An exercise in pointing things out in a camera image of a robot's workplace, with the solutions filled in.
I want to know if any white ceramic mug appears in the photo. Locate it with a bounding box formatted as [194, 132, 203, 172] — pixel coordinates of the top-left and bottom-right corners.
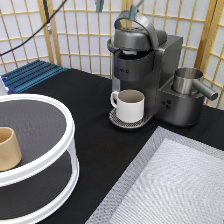
[110, 90, 145, 123]

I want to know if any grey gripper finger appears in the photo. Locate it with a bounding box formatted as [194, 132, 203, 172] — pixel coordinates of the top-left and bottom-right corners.
[128, 0, 144, 20]
[95, 0, 104, 13]

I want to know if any grey woven placemat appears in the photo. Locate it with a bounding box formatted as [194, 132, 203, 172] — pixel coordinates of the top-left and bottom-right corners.
[85, 127, 224, 224]

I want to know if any wooden shoji folding screen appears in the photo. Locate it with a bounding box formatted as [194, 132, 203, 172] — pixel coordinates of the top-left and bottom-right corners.
[0, 0, 224, 110]

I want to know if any grey pod coffee machine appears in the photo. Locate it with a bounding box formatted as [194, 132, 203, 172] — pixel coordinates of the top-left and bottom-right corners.
[107, 10, 207, 130]

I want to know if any white two-tier round shelf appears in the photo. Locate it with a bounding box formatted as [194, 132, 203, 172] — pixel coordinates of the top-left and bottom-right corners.
[0, 94, 79, 224]

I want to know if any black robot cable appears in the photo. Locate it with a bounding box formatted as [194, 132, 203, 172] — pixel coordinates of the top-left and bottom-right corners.
[0, 0, 68, 58]

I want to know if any steel milk frother jug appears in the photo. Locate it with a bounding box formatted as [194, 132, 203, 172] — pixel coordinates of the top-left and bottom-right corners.
[172, 68, 218, 101]

